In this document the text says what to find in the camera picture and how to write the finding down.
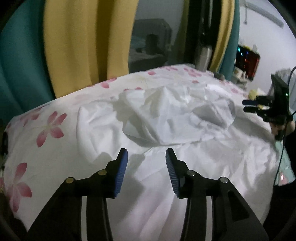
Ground right hand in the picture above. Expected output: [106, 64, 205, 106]
[269, 120, 295, 136]

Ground yellow curtain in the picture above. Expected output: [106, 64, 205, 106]
[43, 1, 138, 98]
[209, 0, 235, 72]

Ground teal curtain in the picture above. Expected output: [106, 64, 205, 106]
[220, 0, 240, 80]
[1, 1, 55, 123]

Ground small grey object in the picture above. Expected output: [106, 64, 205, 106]
[214, 72, 225, 81]

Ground computer monitor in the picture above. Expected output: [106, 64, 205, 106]
[234, 45, 260, 81]

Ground yellow curtain right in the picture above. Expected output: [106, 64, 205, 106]
[209, 0, 235, 72]

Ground teal curtain right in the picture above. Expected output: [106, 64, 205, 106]
[220, 0, 240, 80]

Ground yellow curtain left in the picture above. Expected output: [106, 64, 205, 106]
[43, 1, 138, 98]

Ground yellow tissue box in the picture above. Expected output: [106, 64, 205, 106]
[248, 89, 257, 106]

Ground steel thermos cup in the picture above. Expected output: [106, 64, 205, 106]
[196, 46, 212, 72]

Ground white garment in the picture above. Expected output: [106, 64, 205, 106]
[76, 84, 236, 163]

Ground teal curtain left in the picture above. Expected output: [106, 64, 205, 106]
[1, 1, 55, 123]

